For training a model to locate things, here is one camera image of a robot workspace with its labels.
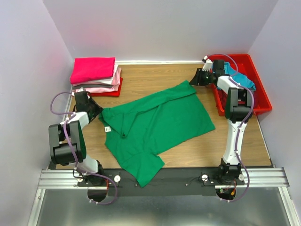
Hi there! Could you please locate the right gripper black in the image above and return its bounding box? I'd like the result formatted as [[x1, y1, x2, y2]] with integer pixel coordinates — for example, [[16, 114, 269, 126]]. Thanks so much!
[[188, 68, 214, 87]]

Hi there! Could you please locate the green t-shirt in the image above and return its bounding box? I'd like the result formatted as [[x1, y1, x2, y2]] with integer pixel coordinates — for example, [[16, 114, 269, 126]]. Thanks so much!
[[99, 81, 215, 187]]

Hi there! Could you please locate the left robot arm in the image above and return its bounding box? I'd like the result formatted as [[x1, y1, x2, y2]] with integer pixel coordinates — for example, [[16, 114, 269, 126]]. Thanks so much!
[[48, 88, 106, 186]]

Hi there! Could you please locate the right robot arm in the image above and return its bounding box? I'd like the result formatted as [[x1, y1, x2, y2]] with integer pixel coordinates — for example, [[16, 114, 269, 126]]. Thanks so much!
[[190, 57, 254, 185]]

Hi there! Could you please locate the grey folded t-shirt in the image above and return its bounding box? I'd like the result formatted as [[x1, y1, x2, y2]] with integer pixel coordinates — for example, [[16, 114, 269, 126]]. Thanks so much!
[[72, 84, 112, 89]]

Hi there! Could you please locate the dark red t-shirt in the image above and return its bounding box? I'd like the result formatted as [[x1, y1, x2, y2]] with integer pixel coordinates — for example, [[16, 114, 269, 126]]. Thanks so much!
[[217, 89, 227, 110]]

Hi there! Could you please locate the red folded t-shirt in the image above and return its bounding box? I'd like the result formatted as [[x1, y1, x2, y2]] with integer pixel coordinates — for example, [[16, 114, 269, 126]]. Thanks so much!
[[86, 77, 123, 97]]

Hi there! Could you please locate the magenta folded t-shirt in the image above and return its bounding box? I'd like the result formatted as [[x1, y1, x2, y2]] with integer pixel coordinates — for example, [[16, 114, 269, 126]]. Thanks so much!
[[70, 57, 115, 84]]

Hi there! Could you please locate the light pink folded t-shirt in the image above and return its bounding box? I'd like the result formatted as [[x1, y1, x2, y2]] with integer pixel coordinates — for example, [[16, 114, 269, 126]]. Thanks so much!
[[72, 66, 122, 95]]

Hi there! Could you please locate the blue t-shirt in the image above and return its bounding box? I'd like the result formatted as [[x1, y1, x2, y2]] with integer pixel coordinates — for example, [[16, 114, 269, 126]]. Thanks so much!
[[224, 62, 256, 91]]

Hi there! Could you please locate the red plastic bin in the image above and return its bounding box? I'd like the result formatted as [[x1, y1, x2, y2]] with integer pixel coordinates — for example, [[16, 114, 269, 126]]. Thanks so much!
[[208, 54, 272, 115]]

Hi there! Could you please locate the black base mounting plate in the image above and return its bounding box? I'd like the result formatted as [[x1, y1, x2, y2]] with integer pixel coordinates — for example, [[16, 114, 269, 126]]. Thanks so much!
[[77, 166, 251, 198]]

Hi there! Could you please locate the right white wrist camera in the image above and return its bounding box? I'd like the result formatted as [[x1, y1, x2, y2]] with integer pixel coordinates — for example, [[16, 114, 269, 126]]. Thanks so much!
[[202, 56, 213, 72]]

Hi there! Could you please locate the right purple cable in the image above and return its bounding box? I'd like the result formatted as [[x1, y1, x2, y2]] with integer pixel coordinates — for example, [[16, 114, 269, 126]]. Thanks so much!
[[204, 53, 255, 203]]

